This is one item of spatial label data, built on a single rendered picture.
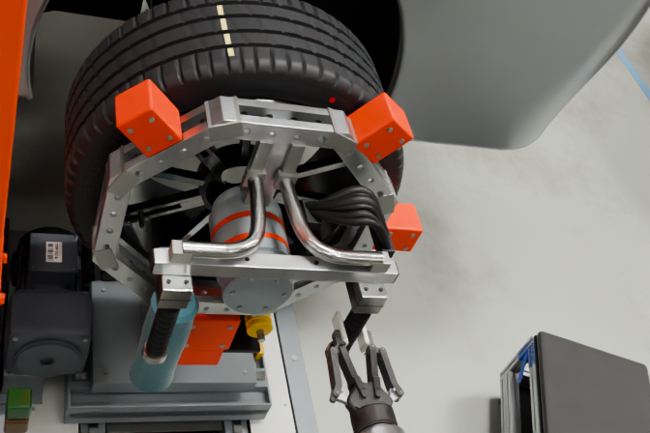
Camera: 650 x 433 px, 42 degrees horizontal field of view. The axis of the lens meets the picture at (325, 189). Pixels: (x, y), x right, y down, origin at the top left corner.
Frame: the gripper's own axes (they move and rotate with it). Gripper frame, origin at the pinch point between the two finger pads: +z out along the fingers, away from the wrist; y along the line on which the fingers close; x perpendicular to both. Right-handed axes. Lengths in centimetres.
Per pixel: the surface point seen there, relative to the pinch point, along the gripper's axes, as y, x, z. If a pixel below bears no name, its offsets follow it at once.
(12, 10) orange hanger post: -62, 52, 11
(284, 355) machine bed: 18, -75, 43
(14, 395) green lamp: -56, -17, -3
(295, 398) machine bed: 18, -75, 29
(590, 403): 91, -49, 12
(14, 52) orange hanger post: -61, 45, 11
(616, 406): 99, -49, 11
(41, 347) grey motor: -50, -46, 26
